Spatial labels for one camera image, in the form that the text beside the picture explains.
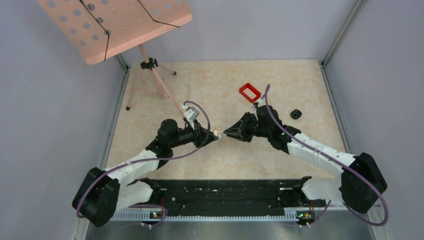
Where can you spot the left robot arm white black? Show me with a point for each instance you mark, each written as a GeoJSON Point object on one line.
{"type": "Point", "coordinates": [104, 192]}

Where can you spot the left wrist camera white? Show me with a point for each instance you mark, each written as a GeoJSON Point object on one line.
{"type": "Point", "coordinates": [190, 113]}

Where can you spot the pink music stand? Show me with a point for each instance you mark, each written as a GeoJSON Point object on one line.
{"type": "Point", "coordinates": [101, 29]}

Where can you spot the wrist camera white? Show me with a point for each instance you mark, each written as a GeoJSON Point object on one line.
{"type": "Point", "coordinates": [190, 113]}
{"type": "Point", "coordinates": [257, 103]}

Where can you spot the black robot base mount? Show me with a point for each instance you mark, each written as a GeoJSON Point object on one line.
{"type": "Point", "coordinates": [229, 198]}

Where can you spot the red plastic tray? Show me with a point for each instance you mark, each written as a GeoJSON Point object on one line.
{"type": "Point", "coordinates": [250, 93]}

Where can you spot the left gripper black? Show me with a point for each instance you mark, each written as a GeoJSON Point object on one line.
{"type": "Point", "coordinates": [202, 136]}

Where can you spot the black earbud charging case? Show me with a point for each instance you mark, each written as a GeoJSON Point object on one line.
{"type": "Point", "coordinates": [296, 114]}

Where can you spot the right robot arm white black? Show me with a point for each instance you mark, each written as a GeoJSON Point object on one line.
{"type": "Point", "coordinates": [355, 177]}

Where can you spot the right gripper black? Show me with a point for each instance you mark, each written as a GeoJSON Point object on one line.
{"type": "Point", "coordinates": [239, 131]}

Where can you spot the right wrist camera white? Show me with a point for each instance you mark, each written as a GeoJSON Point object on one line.
{"type": "Point", "coordinates": [257, 103]}

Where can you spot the cream earbud charging case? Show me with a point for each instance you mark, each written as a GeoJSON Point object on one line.
{"type": "Point", "coordinates": [218, 132]}

